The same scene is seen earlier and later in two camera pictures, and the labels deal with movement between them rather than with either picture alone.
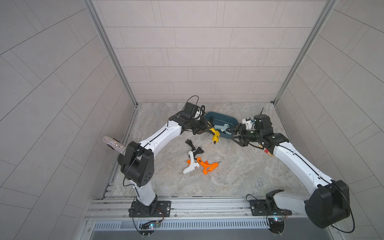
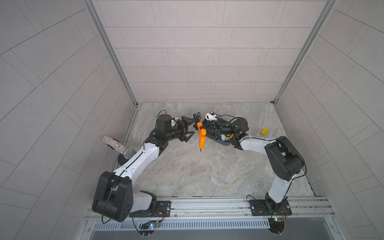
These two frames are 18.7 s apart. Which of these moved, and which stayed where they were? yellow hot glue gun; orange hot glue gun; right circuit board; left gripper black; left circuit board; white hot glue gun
Moved: white hot glue gun; orange hot glue gun; yellow hot glue gun; left gripper black
Stayed: right circuit board; left circuit board
